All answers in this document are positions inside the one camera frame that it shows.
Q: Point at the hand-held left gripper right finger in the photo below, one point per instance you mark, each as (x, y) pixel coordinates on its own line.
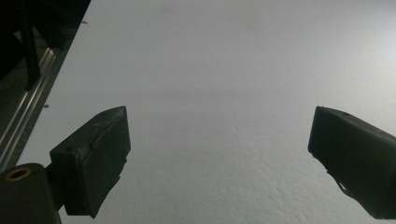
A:
(358, 155)

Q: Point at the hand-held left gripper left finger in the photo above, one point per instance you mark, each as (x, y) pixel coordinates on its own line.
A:
(93, 161)

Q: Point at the dark metal stand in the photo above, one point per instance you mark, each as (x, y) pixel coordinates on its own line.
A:
(31, 53)

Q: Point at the aluminium frame rail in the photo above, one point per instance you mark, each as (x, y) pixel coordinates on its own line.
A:
(29, 102)

